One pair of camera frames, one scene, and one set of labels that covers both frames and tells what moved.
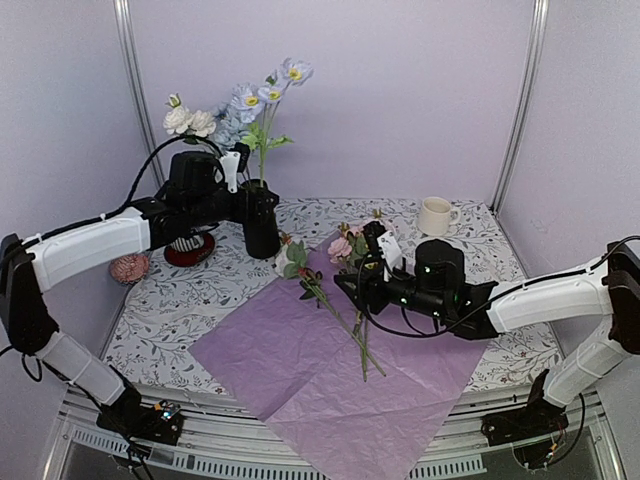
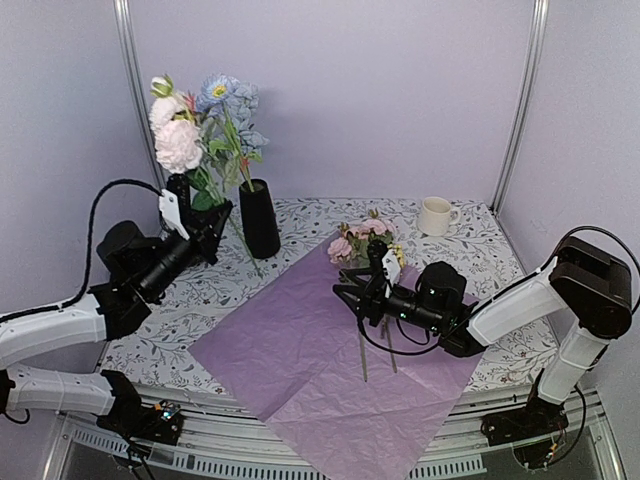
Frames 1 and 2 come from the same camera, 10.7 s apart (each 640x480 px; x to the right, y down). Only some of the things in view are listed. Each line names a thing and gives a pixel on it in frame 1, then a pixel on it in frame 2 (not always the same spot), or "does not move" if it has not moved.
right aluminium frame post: [530, 104] does not move
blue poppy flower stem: [252, 102] -> [215, 93]
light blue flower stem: [229, 129] -> [242, 99]
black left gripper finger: [260, 204] -> [213, 236]
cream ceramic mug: [436, 215] does not move
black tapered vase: [262, 238] does not move
